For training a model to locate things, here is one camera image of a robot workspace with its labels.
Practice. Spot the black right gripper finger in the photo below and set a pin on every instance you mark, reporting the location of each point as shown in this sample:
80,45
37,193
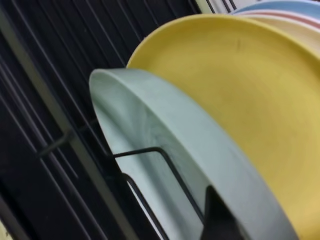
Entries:
219,222

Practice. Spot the mint green plate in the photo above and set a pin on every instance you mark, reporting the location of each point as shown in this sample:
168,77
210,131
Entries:
174,150

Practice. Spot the yellow plate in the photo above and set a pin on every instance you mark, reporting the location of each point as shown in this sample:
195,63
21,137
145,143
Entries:
262,87

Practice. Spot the cream plate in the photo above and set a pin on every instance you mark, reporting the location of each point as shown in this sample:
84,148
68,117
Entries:
302,32

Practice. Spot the pink plate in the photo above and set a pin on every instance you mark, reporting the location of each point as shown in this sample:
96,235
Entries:
286,14

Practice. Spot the blue plate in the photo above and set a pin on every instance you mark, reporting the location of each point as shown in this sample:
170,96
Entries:
309,8

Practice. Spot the black wire dish rack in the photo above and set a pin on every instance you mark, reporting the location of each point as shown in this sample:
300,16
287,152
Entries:
60,177

